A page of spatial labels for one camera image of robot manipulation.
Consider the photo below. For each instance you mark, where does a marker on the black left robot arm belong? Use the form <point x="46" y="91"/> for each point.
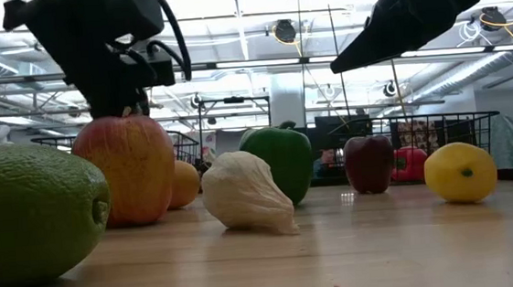
<point x="90" y="14"/>

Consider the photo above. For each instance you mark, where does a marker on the floral patterned cloth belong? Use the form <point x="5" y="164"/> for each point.
<point x="421" y="133"/>

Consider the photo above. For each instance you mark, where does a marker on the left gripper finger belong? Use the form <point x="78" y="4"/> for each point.
<point x="140" y="107"/>
<point x="105" y="112"/>

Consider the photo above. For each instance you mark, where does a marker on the yellow lemon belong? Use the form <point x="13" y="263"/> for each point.
<point x="460" y="171"/>

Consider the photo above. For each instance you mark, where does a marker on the black equipment cabinet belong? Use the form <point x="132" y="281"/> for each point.
<point x="329" y="131"/>

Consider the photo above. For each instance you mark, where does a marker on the red bell pepper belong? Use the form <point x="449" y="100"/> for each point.
<point x="411" y="163"/>

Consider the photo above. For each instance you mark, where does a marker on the black metal stand frame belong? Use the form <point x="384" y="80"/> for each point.
<point x="235" y="99"/>

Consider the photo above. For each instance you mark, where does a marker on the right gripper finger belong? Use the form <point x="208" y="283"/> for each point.
<point x="346" y="56"/>
<point x="390" y="32"/>

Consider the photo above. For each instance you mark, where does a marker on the green bell pepper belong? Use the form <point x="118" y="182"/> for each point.
<point x="285" y="159"/>

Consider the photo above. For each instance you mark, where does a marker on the dark red apple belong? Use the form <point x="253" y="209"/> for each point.
<point x="368" y="164"/>

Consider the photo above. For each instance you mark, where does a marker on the green lime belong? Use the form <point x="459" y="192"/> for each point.
<point x="32" y="211"/>

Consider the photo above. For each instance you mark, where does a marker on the orange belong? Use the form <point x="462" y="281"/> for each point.
<point x="186" y="183"/>

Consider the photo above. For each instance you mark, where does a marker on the grey tarp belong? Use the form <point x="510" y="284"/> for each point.
<point x="511" y="142"/>

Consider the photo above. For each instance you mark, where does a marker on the white garlic bulb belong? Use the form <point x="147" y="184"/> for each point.
<point x="242" y="190"/>

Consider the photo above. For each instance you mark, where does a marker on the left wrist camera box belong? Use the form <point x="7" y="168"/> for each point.
<point x="149" y="67"/>

